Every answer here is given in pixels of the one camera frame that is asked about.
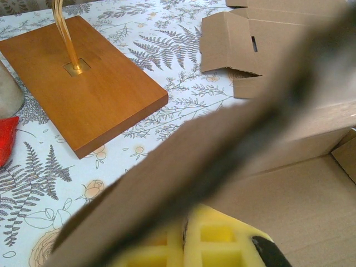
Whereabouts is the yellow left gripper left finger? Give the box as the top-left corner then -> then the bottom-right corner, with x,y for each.
111,218 -> 186,267

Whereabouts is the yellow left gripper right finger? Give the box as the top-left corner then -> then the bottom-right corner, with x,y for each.
184,202 -> 293,267

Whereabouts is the brown cardboard box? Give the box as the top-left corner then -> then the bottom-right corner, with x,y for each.
51,0 -> 356,267
199,0 -> 344,100

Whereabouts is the red snack packet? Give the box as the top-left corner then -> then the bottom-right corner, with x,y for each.
0,116 -> 20,168

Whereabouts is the floral table cover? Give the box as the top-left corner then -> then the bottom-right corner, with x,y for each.
0,0 -> 264,267

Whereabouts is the glass jar black lid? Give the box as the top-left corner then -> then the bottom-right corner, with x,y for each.
0,60 -> 25,119

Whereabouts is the gold wire stand wooden base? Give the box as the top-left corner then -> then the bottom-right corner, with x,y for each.
0,0 -> 169,160

